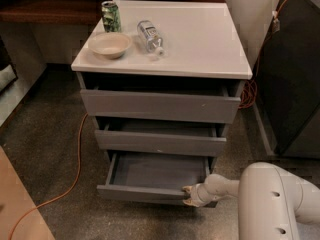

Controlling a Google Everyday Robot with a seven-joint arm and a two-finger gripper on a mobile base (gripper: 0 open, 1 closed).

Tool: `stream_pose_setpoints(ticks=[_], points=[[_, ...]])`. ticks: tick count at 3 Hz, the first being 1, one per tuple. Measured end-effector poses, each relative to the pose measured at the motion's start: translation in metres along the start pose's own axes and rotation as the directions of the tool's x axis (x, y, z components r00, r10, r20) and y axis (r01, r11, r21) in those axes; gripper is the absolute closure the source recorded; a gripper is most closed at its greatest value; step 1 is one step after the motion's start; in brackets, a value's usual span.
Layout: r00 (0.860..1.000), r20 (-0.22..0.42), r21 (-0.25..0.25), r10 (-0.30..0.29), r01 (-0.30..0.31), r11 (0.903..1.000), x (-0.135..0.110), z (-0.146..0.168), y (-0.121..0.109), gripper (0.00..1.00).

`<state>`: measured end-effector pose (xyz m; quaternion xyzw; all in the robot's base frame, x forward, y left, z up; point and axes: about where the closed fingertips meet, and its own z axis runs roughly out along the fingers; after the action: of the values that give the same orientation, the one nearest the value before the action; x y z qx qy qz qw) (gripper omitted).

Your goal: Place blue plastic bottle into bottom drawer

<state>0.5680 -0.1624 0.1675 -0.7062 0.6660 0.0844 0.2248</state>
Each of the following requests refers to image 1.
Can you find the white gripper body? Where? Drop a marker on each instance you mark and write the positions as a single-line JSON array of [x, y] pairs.
[[199, 195]]

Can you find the grey bottom drawer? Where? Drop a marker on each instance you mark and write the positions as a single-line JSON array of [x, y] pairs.
[[152, 178]]

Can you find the grey drawer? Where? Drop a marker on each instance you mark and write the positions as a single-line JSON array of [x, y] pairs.
[[158, 136], [194, 102], [152, 178]]

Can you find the clear blue plastic bottle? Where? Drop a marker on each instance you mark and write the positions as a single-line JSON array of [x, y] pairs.
[[151, 38]]

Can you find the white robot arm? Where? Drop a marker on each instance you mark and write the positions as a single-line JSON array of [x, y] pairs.
[[272, 202]]

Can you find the grey middle drawer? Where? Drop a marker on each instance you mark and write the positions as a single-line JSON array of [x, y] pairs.
[[158, 136]]

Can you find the white and grey drawer cabinet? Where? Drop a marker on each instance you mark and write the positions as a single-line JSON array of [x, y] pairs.
[[200, 44]]

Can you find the grey top drawer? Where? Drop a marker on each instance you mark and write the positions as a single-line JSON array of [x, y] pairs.
[[194, 102]]

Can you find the white bowl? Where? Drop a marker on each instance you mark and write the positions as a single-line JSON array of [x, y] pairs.
[[112, 45]]

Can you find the green soda can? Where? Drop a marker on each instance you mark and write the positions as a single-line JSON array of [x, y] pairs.
[[110, 16]]

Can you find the dark wooden desk top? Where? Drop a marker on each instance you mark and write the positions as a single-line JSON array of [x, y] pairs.
[[68, 12]]

